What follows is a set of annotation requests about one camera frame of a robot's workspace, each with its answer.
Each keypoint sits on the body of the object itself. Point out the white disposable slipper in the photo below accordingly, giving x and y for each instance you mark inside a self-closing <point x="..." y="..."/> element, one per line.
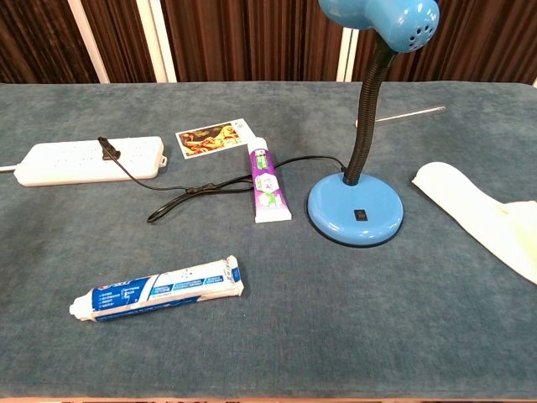
<point x="461" y="197"/>

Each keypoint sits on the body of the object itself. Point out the purple white toothpaste tube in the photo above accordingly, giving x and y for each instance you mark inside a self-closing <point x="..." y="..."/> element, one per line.
<point x="266" y="184"/>

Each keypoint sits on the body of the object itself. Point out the white power strip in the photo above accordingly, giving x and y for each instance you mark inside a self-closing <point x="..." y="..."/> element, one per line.
<point x="63" y="163"/>

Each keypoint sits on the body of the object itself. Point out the blue desk lamp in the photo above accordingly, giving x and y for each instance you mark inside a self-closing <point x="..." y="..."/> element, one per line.
<point x="356" y="197"/>

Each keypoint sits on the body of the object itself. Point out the printed photo card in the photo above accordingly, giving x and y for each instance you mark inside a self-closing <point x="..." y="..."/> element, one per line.
<point x="210" y="138"/>

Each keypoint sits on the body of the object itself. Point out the dark brown pleated curtain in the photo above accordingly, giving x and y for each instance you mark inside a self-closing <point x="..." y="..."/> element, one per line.
<point x="251" y="38"/>

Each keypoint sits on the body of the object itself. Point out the teal velvet tablecloth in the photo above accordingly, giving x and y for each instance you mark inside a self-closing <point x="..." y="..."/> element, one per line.
<point x="335" y="315"/>

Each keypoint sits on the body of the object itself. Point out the blue white toothpaste tube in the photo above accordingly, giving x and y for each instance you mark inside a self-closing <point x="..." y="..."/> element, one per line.
<point x="159" y="289"/>

